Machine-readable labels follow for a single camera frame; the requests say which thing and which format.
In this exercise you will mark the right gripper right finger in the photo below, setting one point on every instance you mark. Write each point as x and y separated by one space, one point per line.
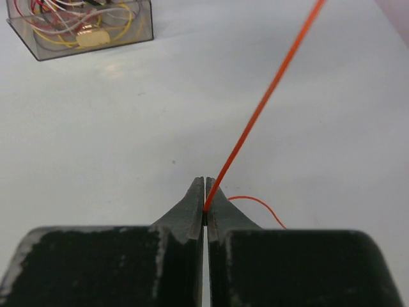
253 266

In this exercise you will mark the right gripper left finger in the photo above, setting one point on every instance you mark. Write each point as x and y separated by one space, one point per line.
155 265

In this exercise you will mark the clear plastic cable box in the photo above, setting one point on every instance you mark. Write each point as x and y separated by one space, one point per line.
57 29

